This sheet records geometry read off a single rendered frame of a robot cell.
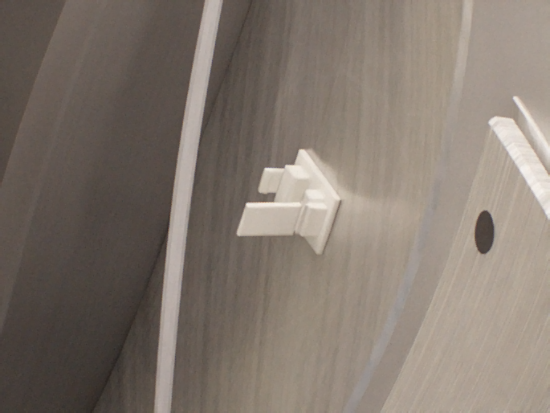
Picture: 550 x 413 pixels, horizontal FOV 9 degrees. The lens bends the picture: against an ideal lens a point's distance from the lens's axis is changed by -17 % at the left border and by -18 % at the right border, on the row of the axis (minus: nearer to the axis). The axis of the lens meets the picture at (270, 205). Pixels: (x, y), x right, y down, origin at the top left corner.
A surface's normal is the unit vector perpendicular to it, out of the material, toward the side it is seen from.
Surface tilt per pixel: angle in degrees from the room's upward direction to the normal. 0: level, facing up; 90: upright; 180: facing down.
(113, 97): 115
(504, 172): 90
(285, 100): 90
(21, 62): 61
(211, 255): 90
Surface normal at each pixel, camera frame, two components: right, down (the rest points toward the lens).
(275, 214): 0.44, 0.55
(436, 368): -0.88, -0.03
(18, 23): 0.47, -0.27
